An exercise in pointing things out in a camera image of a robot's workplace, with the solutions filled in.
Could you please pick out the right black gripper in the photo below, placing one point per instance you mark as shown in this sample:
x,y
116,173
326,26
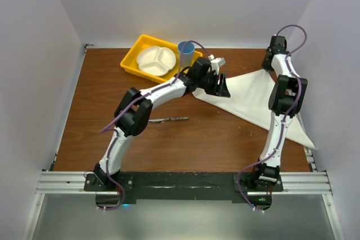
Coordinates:
x,y
265,66

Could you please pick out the white cloth napkin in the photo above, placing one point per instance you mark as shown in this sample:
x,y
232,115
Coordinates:
x,y
249,97

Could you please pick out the white divided plate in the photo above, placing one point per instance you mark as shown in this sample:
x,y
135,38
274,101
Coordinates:
x,y
156,61

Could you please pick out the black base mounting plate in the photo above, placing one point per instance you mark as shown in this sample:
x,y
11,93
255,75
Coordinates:
x,y
181,186

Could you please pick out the steel table knife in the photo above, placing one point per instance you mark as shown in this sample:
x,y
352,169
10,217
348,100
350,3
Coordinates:
x,y
159,121

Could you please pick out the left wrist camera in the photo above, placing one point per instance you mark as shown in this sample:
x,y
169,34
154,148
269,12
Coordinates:
x,y
216,63

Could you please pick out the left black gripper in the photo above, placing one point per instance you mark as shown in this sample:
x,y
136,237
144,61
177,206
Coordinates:
x,y
214,90

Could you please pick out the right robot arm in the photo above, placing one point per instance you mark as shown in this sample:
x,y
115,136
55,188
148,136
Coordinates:
x,y
284,103

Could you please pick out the blue plastic cup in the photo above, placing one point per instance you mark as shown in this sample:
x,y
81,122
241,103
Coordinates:
x,y
186,52

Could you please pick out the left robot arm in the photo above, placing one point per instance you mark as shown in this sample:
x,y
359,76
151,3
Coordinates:
x,y
133,112

